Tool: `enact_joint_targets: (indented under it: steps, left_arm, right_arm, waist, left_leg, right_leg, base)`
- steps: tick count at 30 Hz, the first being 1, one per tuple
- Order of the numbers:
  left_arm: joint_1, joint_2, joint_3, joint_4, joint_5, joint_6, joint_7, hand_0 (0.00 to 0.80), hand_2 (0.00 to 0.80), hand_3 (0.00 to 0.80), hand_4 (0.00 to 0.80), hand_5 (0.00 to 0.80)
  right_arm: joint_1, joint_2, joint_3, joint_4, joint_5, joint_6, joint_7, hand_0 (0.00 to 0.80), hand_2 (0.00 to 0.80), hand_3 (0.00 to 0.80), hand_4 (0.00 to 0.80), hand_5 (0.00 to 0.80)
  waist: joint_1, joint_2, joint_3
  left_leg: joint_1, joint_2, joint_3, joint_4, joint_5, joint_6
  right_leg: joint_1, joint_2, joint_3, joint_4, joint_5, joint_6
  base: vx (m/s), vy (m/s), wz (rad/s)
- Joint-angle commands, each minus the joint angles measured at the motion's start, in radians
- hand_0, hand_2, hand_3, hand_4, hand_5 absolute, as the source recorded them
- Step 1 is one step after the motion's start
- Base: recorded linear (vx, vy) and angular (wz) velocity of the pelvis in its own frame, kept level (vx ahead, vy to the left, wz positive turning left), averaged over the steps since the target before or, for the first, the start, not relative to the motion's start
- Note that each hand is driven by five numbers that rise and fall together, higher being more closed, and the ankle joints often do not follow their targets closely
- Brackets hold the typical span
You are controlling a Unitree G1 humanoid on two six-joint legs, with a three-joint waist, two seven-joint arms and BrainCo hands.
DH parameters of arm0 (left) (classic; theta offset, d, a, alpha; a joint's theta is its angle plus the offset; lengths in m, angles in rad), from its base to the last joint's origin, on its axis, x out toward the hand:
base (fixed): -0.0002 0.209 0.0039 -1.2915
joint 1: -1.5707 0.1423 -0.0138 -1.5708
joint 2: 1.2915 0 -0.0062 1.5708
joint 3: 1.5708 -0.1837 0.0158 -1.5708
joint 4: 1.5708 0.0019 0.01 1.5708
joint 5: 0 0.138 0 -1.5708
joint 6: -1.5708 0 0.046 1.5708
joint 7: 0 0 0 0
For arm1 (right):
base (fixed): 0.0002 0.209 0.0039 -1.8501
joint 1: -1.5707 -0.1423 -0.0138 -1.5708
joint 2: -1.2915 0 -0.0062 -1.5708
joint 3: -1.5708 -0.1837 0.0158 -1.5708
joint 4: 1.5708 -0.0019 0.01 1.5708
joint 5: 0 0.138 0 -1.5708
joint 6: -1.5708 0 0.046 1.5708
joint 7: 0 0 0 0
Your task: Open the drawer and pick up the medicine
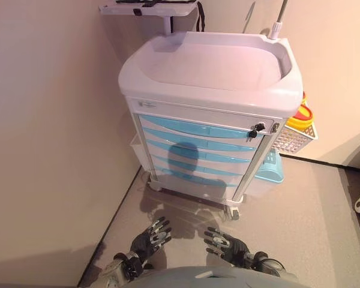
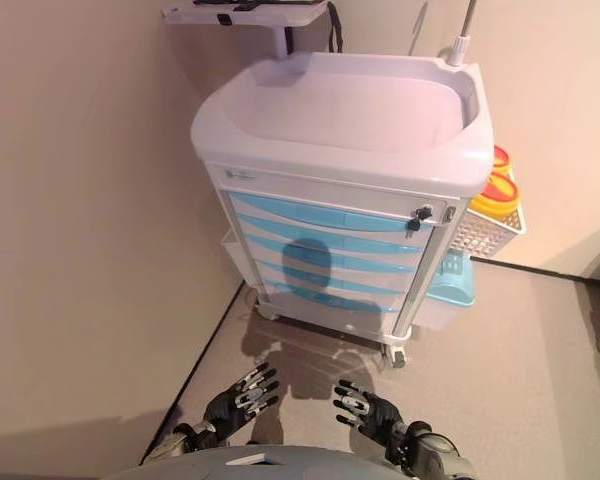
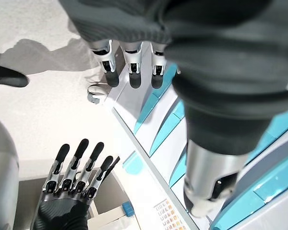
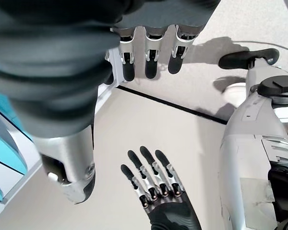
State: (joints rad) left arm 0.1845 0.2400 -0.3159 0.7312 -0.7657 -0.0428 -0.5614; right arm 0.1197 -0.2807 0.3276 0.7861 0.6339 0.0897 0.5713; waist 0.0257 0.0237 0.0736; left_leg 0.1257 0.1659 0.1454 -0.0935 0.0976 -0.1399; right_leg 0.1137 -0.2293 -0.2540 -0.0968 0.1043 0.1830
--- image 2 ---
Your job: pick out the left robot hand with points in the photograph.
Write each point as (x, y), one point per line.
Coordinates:
(230, 415)

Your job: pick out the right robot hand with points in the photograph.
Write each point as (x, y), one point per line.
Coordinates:
(377, 415)

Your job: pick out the blue front cart drawer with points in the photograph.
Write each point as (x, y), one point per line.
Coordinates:
(380, 265)

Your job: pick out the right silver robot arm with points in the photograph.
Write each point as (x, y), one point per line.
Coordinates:
(430, 450)

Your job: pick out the grey robot torso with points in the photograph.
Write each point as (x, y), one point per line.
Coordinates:
(280, 465)

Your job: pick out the light blue waste bin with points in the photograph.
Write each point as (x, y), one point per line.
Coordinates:
(452, 285)

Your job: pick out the black key bunch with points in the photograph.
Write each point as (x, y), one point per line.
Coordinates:
(418, 219)

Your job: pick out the white mesh basket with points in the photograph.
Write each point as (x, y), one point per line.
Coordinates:
(480, 234)

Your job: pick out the white medical cart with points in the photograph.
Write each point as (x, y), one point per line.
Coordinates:
(340, 125)

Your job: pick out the metal IV pole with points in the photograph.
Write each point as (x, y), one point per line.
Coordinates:
(460, 47)

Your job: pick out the white overbed table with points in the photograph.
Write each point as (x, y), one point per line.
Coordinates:
(260, 17)

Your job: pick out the black flat device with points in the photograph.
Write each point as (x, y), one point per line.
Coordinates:
(255, 4)

